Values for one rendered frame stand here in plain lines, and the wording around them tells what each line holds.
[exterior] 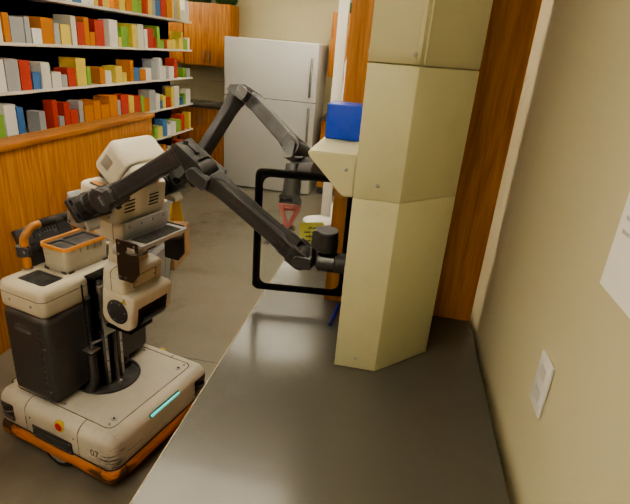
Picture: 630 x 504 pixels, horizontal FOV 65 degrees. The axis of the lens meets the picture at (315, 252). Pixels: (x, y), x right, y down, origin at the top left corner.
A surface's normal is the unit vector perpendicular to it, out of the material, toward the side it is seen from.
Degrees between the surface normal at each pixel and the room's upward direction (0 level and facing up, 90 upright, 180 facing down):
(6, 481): 0
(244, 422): 0
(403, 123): 90
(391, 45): 90
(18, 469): 0
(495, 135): 90
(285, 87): 90
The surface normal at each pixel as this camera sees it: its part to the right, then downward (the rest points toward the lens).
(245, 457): 0.07, -0.92
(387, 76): -0.18, 0.36
